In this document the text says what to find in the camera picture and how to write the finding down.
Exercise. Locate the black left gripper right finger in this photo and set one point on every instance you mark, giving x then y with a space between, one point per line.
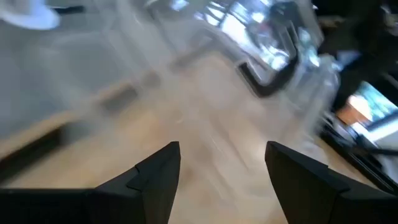
326 205

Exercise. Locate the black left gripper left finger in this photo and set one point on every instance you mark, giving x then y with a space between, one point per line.
124 205

